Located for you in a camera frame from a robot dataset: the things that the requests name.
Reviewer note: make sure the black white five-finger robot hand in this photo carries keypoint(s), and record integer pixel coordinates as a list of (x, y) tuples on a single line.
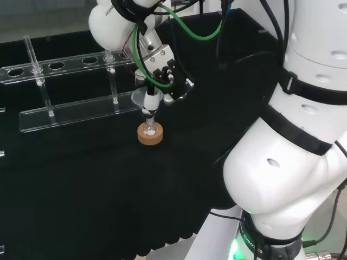
[(151, 101)]

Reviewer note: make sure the translucent plastic funnel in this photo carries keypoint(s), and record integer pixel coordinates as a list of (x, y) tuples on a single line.
[(137, 97)]

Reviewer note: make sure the clear round-bottom flask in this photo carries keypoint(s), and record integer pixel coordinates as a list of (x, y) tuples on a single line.
[(149, 129)]

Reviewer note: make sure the clear acrylic funnel stand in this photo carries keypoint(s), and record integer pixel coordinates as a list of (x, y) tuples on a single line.
[(81, 113)]

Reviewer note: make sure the black cloth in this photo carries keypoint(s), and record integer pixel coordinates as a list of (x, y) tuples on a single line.
[(81, 189)]

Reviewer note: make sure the pale board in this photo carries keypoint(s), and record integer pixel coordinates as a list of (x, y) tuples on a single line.
[(211, 238)]

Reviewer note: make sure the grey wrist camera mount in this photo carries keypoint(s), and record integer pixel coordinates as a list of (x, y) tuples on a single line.
[(183, 86)]

